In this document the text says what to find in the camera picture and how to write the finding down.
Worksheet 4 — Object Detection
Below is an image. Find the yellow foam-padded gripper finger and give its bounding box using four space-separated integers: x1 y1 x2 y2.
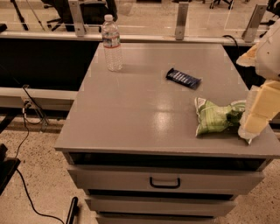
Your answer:
238 80 280 144

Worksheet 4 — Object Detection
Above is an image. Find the clear plastic water bottle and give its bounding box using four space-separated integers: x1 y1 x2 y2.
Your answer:
101 14 123 71

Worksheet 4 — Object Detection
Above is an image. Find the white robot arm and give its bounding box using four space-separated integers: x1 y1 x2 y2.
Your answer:
236 19 280 144

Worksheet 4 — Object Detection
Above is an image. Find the green chip bag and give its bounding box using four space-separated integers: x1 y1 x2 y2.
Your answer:
194 97 246 136

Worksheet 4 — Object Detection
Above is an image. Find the dark blue snack bar wrapper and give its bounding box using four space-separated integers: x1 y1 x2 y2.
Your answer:
165 68 201 89

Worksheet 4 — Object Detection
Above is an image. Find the grey drawer cabinet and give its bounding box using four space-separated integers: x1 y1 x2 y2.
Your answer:
55 43 280 224

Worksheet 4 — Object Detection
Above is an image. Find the black office chair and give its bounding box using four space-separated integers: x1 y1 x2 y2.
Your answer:
41 0 118 32

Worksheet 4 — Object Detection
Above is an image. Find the black cylinder on floor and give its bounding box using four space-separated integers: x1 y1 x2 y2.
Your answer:
66 197 79 224

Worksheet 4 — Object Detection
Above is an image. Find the black equipment at left edge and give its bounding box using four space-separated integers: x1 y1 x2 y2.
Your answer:
0 143 20 195

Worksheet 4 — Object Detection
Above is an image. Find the right metal railing bracket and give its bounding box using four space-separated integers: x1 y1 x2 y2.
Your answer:
241 4 267 43

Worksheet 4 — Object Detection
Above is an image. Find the metal railing bracket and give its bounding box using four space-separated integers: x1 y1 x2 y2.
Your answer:
68 0 86 37
175 2 189 40
241 4 267 43

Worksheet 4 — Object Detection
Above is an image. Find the black cable behind table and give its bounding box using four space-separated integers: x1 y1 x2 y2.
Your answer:
221 34 242 56

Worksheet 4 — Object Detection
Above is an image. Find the middle metal railing bracket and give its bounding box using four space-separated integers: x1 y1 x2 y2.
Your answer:
175 2 189 40

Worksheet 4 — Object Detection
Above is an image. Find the black drawer handle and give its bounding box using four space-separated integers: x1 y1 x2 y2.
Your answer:
149 177 181 189

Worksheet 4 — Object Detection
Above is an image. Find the left metal railing bracket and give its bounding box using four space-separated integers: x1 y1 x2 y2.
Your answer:
68 0 86 37

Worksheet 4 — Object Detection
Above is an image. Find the wall outlet with plugs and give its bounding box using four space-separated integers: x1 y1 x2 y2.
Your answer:
22 98 32 109

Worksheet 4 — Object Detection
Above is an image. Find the black floor cable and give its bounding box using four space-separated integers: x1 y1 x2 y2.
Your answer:
14 86 66 224

